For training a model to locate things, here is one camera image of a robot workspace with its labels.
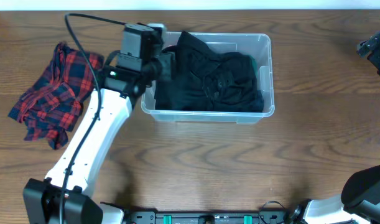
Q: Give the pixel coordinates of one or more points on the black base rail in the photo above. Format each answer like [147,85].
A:
[150,216]

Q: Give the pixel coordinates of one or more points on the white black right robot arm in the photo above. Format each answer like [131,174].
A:
[359,201]

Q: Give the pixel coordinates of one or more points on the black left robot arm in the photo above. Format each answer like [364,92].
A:
[64,196]

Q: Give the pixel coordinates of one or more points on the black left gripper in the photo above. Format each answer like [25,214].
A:
[167,66]

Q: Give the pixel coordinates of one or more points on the black garment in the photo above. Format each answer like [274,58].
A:
[208,81]

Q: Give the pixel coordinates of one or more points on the red navy plaid shirt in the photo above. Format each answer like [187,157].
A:
[52,105]

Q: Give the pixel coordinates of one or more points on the clear plastic storage bin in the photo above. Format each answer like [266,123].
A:
[258,46]

